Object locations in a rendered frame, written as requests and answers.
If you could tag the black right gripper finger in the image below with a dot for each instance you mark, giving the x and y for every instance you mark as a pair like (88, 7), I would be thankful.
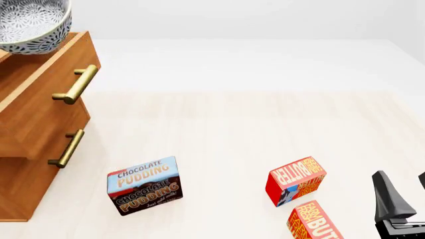
(422, 180)
(388, 199)

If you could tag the black and white patterned bowl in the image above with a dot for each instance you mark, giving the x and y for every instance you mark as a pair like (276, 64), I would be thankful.
(33, 22)

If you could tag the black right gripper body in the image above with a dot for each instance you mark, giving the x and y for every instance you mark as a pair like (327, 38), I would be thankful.
(401, 229)

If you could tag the chocolate pudding box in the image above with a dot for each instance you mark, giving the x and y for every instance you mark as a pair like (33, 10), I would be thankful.
(146, 186)

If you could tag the wooden cabinet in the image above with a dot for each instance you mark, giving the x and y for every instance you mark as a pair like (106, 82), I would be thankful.
(18, 189)

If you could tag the red butter box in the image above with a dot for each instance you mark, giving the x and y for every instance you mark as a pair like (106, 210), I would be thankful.
(295, 181)
(313, 221)

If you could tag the wooden cabinet drawer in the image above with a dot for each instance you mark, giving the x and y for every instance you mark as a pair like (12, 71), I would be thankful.
(50, 139)
(36, 99)

